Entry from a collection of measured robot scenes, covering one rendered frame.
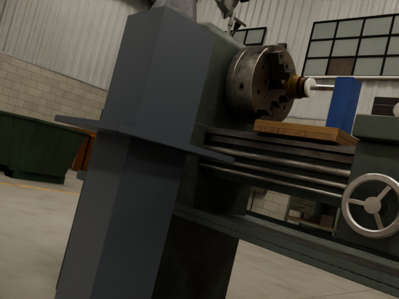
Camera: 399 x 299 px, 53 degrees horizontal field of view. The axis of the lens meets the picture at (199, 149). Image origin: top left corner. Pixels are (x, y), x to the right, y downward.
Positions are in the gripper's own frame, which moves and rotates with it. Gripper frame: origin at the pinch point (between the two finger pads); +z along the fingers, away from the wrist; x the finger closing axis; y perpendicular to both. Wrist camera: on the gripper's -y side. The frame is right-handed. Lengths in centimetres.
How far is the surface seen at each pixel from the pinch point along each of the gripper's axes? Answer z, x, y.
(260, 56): 18.4, 23.5, 1.2
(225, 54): 18.2, 8.0, 3.6
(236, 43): 11.5, 7.5, -1.5
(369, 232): 69, 80, 17
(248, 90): 31.7, 22.3, 2.2
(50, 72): -104, -967, -371
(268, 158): 55, 39, 4
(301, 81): 24.4, 36.5, -8.5
